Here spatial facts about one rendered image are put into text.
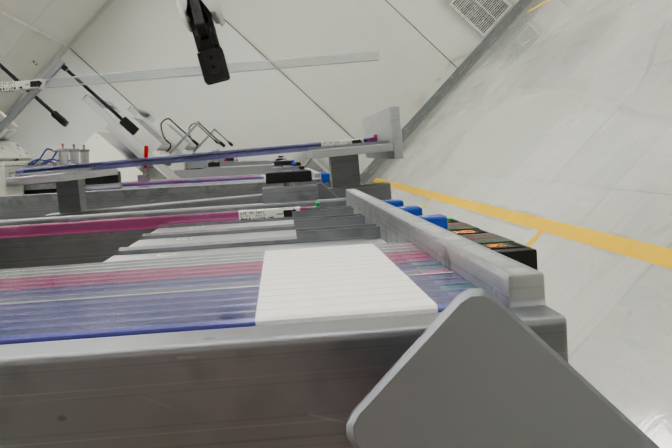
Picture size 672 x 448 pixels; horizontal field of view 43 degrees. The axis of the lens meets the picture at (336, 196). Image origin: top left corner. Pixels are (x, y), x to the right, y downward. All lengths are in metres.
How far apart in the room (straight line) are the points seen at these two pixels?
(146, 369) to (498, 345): 0.10
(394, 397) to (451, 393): 0.01
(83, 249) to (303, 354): 0.71
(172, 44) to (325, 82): 1.51
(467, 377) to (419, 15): 8.36
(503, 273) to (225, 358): 0.09
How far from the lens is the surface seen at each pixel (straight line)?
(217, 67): 1.10
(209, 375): 0.25
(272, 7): 8.45
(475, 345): 0.21
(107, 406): 0.26
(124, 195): 1.72
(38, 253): 0.96
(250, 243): 0.61
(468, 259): 0.33
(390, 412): 0.21
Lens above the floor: 0.81
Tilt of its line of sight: 5 degrees down
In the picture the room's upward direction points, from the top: 48 degrees counter-clockwise
